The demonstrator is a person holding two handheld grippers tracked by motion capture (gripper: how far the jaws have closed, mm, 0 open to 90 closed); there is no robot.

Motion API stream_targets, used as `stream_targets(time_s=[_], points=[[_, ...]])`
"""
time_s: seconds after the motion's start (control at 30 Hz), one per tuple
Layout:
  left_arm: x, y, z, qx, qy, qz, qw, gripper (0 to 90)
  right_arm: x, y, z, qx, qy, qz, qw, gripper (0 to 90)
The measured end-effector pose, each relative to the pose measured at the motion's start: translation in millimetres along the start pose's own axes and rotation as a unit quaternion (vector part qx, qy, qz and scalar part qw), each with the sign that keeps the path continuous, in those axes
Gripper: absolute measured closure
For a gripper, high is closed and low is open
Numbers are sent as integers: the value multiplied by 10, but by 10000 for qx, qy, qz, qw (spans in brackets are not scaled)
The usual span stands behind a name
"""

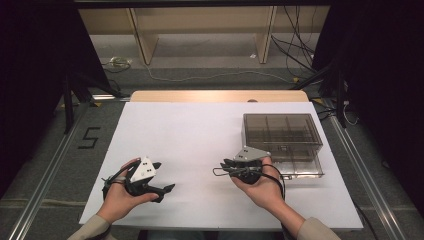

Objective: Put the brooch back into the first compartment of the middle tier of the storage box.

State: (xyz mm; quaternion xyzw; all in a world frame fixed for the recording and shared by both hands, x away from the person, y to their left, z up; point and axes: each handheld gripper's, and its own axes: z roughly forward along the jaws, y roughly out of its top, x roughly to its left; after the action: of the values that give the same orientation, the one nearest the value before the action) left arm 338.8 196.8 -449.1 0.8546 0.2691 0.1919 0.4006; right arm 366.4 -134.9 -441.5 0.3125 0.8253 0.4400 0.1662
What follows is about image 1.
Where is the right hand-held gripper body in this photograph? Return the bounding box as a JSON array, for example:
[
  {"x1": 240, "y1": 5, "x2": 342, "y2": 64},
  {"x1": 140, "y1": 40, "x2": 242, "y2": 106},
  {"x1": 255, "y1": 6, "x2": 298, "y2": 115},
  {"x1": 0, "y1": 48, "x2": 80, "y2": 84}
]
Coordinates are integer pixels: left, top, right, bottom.
[{"x1": 229, "y1": 145, "x2": 272, "y2": 185}]

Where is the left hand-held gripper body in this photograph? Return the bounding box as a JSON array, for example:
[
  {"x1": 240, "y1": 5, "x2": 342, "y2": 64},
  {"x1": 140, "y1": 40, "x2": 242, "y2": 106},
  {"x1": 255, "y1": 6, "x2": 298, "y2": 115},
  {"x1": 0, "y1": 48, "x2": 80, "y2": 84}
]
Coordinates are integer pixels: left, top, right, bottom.
[{"x1": 124, "y1": 156, "x2": 158, "y2": 197}]

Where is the smoky transparent drawer box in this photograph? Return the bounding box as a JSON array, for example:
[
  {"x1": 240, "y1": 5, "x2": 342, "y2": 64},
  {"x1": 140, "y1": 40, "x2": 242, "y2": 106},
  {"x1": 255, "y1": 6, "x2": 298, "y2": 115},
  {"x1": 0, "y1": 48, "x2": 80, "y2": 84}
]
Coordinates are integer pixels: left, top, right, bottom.
[{"x1": 240, "y1": 113, "x2": 324, "y2": 162}]

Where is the person's left hand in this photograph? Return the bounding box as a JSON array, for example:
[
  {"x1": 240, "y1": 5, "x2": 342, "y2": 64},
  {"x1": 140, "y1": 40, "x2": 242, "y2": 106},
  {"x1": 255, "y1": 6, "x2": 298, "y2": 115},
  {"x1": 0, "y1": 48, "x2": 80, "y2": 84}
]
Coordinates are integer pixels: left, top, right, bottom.
[{"x1": 95, "y1": 157, "x2": 160, "y2": 225}]

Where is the person's right hand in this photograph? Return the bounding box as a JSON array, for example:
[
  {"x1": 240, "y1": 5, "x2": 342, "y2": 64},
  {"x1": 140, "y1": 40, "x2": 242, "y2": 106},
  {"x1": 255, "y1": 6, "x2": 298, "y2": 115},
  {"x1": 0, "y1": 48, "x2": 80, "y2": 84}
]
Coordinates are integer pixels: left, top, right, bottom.
[{"x1": 230, "y1": 156, "x2": 288, "y2": 215}]

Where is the white table board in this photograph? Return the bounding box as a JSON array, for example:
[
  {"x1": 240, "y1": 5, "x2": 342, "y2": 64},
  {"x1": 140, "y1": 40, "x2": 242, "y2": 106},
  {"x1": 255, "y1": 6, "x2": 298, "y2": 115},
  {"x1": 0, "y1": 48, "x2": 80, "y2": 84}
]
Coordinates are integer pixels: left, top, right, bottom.
[{"x1": 78, "y1": 101, "x2": 364, "y2": 232}]

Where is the light wooden table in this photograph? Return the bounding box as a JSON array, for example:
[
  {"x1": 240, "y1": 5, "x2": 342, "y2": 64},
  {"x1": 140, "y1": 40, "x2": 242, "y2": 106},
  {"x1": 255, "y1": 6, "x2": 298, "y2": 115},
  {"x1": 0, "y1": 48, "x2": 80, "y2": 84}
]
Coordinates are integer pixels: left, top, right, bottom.
[{"x1": 129, "y1": 89, "x2": 310, "y2": 103}]

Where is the black metal stand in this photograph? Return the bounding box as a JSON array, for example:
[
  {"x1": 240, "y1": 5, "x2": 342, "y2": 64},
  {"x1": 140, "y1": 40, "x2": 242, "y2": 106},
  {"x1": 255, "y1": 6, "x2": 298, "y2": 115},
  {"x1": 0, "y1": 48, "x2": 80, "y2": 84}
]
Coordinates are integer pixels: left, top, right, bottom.
[
  {"x1": 62, "y1": 70, "x2": 124, "y2": 135},
  {"x1": 292, "y1": 61, "x2": 348, "y2": 129}
]

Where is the light wooden shelf unit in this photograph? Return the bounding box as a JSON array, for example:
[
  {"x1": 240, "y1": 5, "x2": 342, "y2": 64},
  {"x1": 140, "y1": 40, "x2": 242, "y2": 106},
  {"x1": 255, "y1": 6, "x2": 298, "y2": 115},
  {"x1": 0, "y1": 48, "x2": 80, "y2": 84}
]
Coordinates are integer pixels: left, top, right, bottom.
[{"x1": 78, "y1": 5, "x2": 331, "y2": 66}]

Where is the black curtain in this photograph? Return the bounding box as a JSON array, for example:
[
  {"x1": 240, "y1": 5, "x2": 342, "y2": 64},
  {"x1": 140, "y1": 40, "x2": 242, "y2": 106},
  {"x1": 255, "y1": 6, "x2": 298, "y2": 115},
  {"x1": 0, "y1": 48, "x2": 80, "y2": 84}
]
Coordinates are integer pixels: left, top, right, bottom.
[
  {"x1": 311, "y1": 0, "x2": 424, "y2": 209},
  {"x1": 0, "y1": 0, "x2": 113, "y2": 199}
]

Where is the metal floor rail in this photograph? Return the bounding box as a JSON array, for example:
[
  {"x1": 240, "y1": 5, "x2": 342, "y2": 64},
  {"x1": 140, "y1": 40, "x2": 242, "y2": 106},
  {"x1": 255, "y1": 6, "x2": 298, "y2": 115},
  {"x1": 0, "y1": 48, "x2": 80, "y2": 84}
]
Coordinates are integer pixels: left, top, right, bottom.
[
  {"x1": 7, "y1": 101, "x2": 92, "y2": 240},
  {"x1": 328, "y1": 114, "x2": 408, "y2": 240}
]

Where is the short white cable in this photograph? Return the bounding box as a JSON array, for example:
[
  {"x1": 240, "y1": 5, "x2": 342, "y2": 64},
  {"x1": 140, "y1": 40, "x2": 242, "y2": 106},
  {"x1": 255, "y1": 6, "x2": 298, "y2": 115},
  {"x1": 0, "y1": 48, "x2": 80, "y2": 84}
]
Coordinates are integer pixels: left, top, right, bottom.
[{"x1": 342, "y1": 99, "x2": 360, "y2": 128}]

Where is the coiled pale cable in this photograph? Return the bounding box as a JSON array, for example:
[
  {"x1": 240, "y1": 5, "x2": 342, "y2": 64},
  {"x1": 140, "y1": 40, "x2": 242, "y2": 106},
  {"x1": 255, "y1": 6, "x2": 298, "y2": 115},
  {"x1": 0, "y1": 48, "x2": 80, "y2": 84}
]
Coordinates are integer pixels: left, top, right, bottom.
[{"x1": 100, "y1": 56, "x2": 134, "y2": 74}]

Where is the bundle of black cables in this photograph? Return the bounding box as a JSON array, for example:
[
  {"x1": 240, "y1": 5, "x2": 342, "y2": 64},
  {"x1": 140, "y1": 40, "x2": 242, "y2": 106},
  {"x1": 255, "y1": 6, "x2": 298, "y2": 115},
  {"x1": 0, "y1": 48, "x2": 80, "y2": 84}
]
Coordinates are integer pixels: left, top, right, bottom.
[{"x1": 269, "y1": 5, "x2": 318, "y2": 75}]

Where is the thin black floor cable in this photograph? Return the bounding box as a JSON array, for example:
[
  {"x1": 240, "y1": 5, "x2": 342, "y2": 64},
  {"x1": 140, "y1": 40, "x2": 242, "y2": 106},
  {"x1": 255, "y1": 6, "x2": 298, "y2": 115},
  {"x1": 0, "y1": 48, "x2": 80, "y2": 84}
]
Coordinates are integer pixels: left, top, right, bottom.
[{"x1": 352, "y1": 202, "x2": 380, "y2": 240}]

